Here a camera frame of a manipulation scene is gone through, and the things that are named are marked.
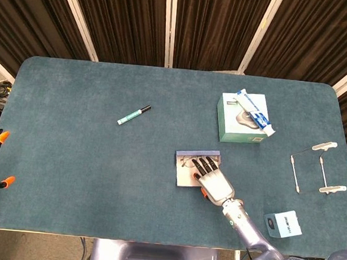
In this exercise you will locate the right robot hand grey back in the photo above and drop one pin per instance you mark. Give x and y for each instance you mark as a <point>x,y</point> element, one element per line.
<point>217,187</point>

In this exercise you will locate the white package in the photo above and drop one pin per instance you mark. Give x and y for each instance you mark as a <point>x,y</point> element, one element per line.
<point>187,180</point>

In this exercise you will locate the thin black round eyeglasses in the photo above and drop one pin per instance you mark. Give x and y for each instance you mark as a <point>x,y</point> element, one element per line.
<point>185,161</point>

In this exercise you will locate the mint green cardboard box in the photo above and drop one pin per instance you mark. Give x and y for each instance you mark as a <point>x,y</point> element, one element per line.
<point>232,132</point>

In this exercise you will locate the small light blue box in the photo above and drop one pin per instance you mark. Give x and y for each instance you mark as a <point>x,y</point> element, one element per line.
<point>286,225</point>

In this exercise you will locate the white blue toothpaste tube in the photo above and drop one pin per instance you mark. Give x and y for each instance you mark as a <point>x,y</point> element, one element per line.
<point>254,111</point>

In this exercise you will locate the lilac grey robot torso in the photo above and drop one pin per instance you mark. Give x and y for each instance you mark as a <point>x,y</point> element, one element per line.
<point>150,258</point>

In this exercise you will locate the green white marker pen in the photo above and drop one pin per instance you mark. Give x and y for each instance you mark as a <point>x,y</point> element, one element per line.
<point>130,116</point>

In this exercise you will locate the teal felt table cover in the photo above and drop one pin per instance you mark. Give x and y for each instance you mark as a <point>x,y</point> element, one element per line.
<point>97,166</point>

